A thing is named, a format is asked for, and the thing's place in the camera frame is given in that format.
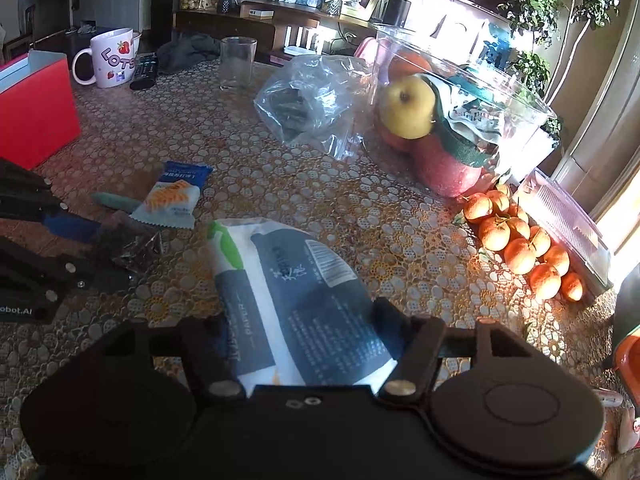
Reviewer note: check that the clear fruit bowl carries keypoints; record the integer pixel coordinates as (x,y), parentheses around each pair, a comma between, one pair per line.
(500,110)

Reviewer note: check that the small red apple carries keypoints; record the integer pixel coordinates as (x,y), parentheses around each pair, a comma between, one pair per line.
(392,137)

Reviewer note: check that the orange and grey bin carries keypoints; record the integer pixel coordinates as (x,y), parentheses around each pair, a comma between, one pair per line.
(629,350)

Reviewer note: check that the blue snack packet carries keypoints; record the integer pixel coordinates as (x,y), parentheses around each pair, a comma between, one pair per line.
(172,195)

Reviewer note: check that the green and white packet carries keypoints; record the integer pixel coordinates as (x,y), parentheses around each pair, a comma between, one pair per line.
(470,125)

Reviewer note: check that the teal oblong object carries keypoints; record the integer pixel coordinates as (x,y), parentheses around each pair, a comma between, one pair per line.
(117,202)

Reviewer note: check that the pink chair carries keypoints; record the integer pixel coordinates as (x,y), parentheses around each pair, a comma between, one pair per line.
(365,52)

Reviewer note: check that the red box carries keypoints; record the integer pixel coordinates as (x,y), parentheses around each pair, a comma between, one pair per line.
(35,110)

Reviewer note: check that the large red apple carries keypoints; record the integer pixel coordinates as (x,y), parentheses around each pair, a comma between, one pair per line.
(445,170)

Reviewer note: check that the small plant in white pot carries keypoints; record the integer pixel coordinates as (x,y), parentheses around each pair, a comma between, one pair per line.
(552,127)

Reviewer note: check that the black remote control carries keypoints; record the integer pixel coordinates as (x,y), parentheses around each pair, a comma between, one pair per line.
(145,70)

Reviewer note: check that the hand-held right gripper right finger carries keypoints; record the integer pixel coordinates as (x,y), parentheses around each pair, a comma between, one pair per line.
(395,327)

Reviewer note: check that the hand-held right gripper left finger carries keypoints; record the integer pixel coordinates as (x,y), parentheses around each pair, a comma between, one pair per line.
(210,347)

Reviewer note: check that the wooden cabinet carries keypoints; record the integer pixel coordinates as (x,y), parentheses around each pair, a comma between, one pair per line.
(260,30)

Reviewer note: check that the drinking glass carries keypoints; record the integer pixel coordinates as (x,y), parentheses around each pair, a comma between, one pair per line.
(238,62)

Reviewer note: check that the dark cloth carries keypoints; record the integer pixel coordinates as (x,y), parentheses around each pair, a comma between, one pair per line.
(187,52)

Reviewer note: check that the white tissue pack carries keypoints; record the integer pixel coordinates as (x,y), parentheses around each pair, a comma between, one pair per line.
(310,300)

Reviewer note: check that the clear plastic box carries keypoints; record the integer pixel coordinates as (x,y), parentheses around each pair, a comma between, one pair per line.
(565,220)

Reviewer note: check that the black speaker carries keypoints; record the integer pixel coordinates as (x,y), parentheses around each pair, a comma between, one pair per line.
(396,12)

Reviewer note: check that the white strawberry mug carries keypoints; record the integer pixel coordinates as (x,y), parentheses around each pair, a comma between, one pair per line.
(117,60)

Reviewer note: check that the flat cardboard box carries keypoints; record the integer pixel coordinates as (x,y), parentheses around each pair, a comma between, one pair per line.
(257,10)

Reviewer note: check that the pile of tangerines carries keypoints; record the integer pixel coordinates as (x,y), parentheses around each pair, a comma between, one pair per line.
(520,255)

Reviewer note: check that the pink toy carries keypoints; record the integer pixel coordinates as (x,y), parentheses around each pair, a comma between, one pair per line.
(630,430)

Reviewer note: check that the yellow apple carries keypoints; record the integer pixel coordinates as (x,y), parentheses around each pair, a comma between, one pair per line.
(406,107)

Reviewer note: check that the crinkled clear plastic packet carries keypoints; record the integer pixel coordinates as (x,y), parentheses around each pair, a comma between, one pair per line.
(130,245)

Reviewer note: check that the orange fruit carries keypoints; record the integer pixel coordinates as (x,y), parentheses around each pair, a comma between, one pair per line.
(409,66)

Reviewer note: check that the clear plastic bag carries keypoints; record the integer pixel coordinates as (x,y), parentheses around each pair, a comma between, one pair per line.
(310,100)

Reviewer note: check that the photo frame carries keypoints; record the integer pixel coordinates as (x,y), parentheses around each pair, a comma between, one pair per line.
(360,0)

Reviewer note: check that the tall leafy tree plant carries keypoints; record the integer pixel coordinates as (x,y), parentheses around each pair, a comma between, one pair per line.
(555,5)

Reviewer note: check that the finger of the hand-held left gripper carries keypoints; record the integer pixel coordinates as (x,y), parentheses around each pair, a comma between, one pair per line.
(72,225)
(60,272)

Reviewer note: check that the floral lace desktop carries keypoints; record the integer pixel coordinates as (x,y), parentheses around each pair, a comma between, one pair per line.
(210,140)

